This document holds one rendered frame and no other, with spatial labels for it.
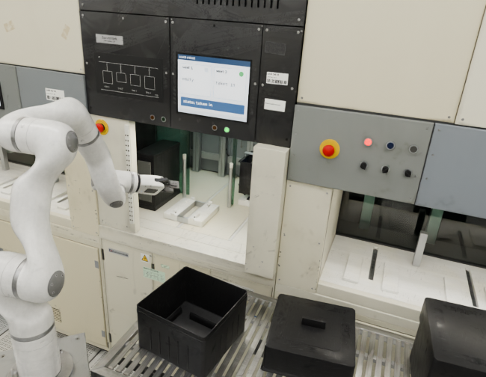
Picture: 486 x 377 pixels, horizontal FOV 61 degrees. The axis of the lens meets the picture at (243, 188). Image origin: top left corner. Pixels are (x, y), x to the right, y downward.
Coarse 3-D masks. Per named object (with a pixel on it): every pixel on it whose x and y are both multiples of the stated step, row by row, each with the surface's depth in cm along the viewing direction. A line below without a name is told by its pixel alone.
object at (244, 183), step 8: (248, 152) 221; (240, 160) 215; (248, 160) 224; (240, 168) 214; (248, 168) 213; (240, 176) 216; (248, 176) 214; (240, 184) 218; (248, 184) 216; (240, 192) 220; (248, 192) 218
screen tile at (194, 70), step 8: (184, 64) 149; (192, 64) 148; (184, 72) 150; (192, 72) 149; (200, 72) 147; (208, 80) 148; (184, 88) 152; (192, 88) 151; (200, 88) 150; (208, 88) 149
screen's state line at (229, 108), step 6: (186, 102) 154; (192, 102) 153; (198, 102) 152; (204, 102) 151; (210, 102) 150; (216, 102) 149; (222, 102) 149; (204, 108) 152; (210, 108) 151; (216, 108) 150; (222, 108) 149; (228, 108) 149; (234, 108) 148; (240, 108) 147
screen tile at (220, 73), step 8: (216, 72) 145; (224, 72) 144; (232, 72) 143; (224, 80) 145; (232, 80) 144; (240, 80) 143; (216, 88) 148; (224, 88) 146; (232, 88) 145; (240, 88) 144; (216, 96) 149; (224, 96) 147; (232, 96) 146; (240, 96) 145
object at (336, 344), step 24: (288, 312) 146; (312, 312) 147; (336, 312) 148; (288, 336) 135; (312, 336) 136; (336, 336) 137; (264, 360) 133; (288, 360) 130; (312, 360) 128; (336, 360) 127
